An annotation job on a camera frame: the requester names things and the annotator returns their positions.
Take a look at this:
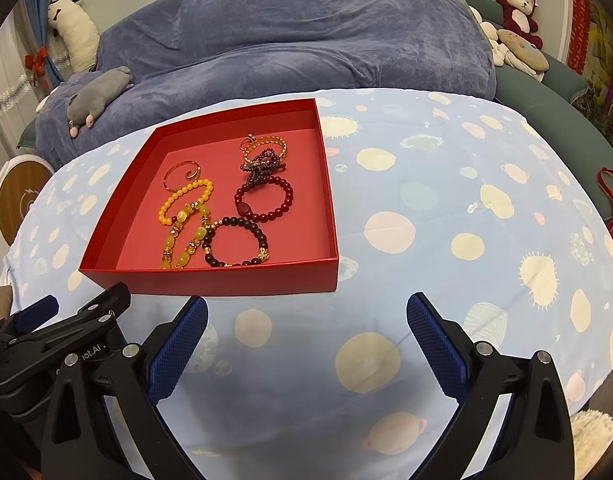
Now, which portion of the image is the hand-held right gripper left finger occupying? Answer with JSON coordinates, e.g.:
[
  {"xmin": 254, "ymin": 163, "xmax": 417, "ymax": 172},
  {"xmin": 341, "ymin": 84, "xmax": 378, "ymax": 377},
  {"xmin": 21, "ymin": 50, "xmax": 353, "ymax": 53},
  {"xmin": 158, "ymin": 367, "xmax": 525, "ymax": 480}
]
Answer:
[{"xmin": 39, "ymin": 296, "xmax": 210, "ymax": 480}]

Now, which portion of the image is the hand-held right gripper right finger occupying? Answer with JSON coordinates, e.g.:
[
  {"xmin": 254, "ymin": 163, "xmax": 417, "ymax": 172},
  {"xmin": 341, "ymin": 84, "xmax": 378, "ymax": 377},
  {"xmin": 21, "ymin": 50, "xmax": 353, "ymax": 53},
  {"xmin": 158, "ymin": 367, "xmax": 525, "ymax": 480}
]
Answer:
[{"xmin": 405, "ymin": 292, "xmax": 575, "ymax": 480}]

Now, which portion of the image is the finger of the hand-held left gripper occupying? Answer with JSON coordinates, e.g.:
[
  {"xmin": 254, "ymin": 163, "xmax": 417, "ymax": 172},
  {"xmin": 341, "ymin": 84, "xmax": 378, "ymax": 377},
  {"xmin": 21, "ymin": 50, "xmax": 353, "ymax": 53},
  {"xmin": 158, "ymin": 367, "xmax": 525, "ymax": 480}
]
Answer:
[
  {"xmin": 9, "ymin": 294, "xmax": 58, "ymax": 333},
  {"xmin": 56, "ymin": 282, "xmax": 133, "ymax": 333}
]

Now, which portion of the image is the red cardboard box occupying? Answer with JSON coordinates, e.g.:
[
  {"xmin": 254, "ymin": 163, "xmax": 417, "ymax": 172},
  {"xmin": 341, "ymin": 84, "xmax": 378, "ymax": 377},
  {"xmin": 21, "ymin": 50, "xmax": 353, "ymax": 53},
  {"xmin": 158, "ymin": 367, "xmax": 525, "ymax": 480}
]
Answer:
[{"xmin": 78, "ymin": 98, "xmax": 340, "ymax": 297}]

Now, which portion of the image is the yellow-green bead bracelet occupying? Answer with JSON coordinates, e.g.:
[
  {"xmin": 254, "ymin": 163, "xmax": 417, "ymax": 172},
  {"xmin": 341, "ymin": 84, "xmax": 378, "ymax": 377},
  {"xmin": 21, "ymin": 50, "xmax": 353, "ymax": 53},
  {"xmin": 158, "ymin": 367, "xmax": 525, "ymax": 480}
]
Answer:
[{"xmin": 159, "ymin": 201, "xmax": 218, "ymax": 271}]

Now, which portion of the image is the orange bead bracelet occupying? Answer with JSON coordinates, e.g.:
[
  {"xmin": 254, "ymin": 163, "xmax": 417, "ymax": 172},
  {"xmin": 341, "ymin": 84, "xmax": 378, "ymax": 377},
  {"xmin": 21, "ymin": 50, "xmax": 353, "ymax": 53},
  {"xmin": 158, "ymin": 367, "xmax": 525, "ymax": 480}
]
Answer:
[{"xmin": 158, "ymin": 179, "xmax": 215, "ymax": 233}]

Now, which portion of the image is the dark brown bead bracelet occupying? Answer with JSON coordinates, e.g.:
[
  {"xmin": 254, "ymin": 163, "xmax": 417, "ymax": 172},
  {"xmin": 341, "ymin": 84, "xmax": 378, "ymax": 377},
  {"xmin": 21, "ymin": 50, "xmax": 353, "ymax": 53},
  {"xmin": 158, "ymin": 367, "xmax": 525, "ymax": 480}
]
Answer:
[{"xmin": 201, "ymin": 216, "xmax": 273, "ymax": 268}]

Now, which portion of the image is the red bead bracelet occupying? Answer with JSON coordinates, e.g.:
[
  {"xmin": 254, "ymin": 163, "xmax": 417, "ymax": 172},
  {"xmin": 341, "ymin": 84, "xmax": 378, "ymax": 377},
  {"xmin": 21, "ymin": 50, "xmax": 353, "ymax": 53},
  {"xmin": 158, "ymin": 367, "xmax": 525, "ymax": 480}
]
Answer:
[{"xmin": 235, "ymin": 175, "xmax": 294, "ymax": 222}]

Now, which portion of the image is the dark garnet bead strand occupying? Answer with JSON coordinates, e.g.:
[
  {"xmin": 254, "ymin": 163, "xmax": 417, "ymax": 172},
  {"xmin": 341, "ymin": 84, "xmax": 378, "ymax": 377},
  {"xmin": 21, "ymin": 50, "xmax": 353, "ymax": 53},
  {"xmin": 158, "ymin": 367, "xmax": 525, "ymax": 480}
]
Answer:
[{"xmin": 239, "ymin": 145, "xmax": 288, "ymax": 189}]

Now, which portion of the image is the blue planet print bedsheet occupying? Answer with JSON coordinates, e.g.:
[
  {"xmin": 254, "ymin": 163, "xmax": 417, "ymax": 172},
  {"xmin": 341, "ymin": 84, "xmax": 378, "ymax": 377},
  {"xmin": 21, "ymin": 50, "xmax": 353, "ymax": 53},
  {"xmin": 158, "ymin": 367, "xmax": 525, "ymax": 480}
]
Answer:
[{"xmin": 0, "ymin": 87, "xmax": 613, "ymax": 480}]

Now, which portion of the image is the round white wooden disc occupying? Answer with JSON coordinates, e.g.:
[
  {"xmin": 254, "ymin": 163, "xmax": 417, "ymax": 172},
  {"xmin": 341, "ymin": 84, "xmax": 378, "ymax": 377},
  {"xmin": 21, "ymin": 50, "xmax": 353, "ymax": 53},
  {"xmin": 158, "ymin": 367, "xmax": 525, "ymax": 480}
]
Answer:
[{"xmin": 0, "ymin": 156, "xmax": 56, "ymax": 249}]

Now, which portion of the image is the thin gold bangle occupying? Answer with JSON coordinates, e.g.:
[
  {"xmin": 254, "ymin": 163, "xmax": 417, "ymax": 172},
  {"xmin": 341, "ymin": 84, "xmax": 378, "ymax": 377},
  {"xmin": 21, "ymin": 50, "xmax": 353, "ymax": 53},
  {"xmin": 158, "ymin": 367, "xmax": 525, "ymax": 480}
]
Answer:
[{"xmin": 163, "ymin": 160, "xmax": 205, "ymax": 192}]

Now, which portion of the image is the white fluffy rug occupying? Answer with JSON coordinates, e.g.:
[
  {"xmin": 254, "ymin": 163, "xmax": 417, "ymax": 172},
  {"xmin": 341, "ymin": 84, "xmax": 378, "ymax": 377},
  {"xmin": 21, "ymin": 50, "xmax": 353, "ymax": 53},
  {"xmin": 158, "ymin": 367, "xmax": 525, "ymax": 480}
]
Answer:
[{"xmin": 570, "ymin": 408, "xmax": 613, "ymax": 480}]

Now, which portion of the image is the grey mouse plush toy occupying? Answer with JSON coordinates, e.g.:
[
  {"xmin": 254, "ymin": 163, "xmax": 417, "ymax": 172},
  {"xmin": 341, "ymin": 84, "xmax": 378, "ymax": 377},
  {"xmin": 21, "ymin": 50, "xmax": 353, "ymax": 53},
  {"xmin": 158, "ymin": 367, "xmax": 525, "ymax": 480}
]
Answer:
[{"xmin": 66, "ymin": 65, "xmax": 134, "ymax": 139}]

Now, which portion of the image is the red bow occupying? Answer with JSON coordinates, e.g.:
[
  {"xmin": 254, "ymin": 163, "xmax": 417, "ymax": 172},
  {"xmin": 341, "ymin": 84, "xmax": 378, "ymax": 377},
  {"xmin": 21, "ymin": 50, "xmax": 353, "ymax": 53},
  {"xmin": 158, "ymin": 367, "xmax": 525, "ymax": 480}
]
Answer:
[{"xmin": 25, "ymin": 47, "xmax": 50, "ymax": 87}]

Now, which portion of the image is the white long plush toy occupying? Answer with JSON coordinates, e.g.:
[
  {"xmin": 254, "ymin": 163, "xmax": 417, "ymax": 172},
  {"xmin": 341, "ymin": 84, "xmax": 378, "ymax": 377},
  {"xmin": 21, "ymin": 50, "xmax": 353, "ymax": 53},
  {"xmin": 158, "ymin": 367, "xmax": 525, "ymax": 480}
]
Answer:
[{"xmin": 47, "ymin": 0, "xmax": 100, "ymax": 75}]

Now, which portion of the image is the blue curtain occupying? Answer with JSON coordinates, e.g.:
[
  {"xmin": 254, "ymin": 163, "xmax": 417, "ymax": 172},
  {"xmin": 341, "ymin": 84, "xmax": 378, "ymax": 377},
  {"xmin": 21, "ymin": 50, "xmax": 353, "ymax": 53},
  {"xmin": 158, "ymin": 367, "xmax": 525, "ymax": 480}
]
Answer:
[{"xmin": 20, "ymin": 0, "xmax": 68, "ymax": 87}]

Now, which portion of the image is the cookie shaped plush pillow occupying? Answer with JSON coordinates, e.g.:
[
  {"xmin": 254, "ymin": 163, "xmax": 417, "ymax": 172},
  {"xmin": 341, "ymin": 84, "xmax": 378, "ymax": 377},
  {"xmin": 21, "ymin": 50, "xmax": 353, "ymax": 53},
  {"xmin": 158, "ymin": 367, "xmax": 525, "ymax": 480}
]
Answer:
[{"xmin": 495, "ymin": 28, "xmax": 550, "ymax": 75}]

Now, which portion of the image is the blue-grey blanket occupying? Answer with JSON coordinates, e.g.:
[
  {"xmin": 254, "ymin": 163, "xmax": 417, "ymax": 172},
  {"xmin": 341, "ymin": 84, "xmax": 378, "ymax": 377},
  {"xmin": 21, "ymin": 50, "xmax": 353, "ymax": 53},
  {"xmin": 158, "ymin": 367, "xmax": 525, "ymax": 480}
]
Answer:
[{"xmin": 35, "ymin": 0, "xmax": 497, "ymax": 170}]

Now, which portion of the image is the red monkey plush toy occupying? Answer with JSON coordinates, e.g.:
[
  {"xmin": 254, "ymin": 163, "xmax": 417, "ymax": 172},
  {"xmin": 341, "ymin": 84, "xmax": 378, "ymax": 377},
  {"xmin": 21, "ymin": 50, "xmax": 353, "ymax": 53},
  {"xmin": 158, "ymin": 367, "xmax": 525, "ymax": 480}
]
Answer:
[{"xmin": 495, "ymin": 0, "xmax": 544, "ymax": 50}]

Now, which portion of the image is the wide gold chain bracelet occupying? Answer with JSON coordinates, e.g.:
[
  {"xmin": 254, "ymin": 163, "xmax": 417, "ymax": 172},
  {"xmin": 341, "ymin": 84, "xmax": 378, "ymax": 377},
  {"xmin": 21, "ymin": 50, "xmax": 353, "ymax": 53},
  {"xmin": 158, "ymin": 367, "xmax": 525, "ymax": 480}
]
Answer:
[{"xmin": 242, "ymin": 134, "xmax": 290, "ymax": 162}]

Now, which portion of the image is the colourful wall hanging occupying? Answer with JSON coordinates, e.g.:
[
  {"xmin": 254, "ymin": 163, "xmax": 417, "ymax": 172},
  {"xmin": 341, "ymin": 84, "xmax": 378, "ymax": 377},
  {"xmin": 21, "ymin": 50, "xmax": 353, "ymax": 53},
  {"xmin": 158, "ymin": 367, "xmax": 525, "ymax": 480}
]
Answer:
[{"xmin": 566, "ymin": 0, "xmax": 613, "ymax": 161}]

